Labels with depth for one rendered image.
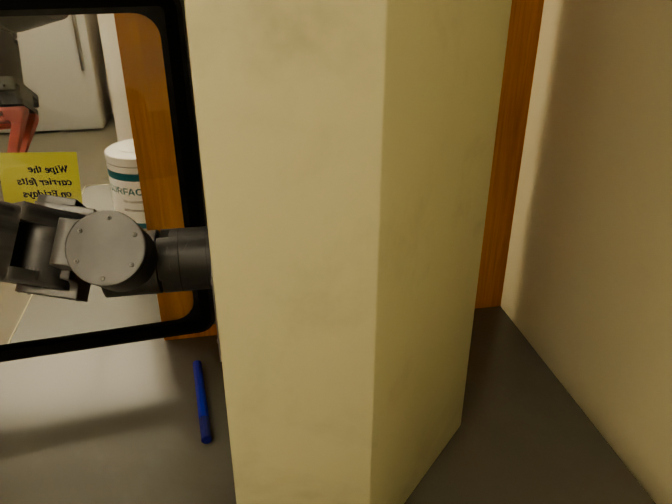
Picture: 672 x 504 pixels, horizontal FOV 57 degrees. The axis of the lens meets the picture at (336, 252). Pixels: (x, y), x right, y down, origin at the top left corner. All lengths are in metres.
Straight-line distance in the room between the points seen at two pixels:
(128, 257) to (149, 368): 0.37
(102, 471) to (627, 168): 0.63
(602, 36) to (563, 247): 0.26
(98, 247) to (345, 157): 0.20
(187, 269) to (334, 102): 0.23
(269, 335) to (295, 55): 0.19
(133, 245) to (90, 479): 0.31
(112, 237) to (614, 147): 0.53
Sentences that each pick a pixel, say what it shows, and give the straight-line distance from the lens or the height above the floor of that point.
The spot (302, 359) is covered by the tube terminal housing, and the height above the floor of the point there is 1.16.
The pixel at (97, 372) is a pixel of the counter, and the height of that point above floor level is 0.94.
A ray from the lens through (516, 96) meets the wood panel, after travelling 0.83.
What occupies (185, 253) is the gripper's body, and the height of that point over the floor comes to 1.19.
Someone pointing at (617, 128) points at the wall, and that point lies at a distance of 0.74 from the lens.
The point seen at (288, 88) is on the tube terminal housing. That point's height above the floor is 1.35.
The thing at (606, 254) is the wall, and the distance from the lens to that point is 0.77.
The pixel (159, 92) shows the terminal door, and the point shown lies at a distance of 0.68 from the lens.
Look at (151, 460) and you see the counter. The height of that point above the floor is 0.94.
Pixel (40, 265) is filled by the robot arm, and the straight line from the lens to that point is 0.57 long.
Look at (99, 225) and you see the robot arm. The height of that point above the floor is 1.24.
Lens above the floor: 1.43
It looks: 27 degrees down
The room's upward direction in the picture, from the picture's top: straight up
